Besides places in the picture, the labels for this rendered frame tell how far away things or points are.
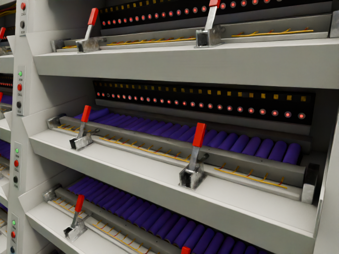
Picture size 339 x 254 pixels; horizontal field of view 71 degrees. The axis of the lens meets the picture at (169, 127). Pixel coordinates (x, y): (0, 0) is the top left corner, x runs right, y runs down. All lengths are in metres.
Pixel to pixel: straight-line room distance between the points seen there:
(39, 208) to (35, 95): 0.29
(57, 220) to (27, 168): 0.15
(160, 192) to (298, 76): 0.24
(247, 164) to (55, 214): 0.49
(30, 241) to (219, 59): 0.66
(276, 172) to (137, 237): 0.30
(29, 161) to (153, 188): 0.39
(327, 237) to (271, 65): 0.19
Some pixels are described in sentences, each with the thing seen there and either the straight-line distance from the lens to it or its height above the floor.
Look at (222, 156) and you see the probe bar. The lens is 0.38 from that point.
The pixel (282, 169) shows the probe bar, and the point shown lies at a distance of 0.35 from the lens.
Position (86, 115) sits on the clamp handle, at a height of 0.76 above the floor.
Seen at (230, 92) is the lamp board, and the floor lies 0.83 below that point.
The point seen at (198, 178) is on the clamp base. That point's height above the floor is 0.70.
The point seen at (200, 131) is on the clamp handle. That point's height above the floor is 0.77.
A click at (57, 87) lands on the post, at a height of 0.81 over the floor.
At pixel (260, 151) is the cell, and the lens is 0.40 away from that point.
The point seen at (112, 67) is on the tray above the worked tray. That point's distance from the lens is 0.44.
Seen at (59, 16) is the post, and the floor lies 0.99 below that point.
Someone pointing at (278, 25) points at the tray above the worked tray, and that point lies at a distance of 0.37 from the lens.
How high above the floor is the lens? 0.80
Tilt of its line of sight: 6 degrees down
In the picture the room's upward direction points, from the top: 6 degrees clockwise
